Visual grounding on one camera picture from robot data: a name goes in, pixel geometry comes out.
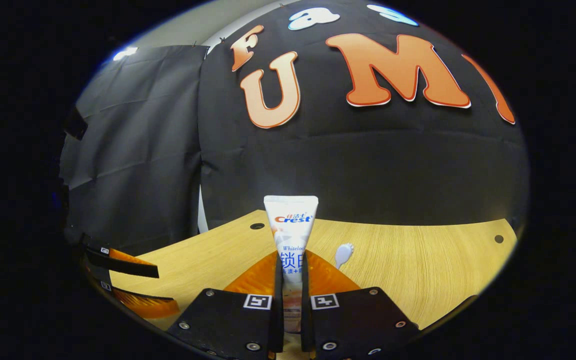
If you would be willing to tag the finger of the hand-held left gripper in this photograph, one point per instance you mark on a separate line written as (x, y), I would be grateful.
(123, 265)
(143, 305)

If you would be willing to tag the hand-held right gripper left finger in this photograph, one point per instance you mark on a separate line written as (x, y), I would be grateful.
(218, 322)

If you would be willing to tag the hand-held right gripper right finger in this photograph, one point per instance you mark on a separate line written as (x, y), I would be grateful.
(358, 322)

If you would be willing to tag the white toothbrush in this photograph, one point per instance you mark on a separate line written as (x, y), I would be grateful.
(344, 253)

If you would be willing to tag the white toothpaste tube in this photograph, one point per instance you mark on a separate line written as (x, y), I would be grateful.
(291, 235)

